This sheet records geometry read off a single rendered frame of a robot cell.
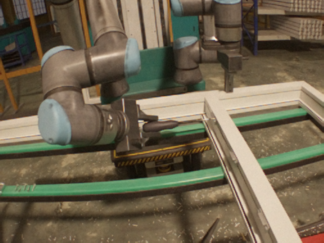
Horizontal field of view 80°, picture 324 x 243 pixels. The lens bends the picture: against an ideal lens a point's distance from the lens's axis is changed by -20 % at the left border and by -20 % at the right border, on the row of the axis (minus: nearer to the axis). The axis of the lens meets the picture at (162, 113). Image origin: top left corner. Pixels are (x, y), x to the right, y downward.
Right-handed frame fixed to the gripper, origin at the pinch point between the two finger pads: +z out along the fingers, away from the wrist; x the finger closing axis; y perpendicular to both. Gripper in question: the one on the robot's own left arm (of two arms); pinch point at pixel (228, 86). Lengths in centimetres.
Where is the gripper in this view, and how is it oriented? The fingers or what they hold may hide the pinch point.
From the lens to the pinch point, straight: 84.9
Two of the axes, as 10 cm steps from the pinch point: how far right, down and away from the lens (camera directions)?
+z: 1.0, 8.6, 5.0
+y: 9.9, -1.3, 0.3
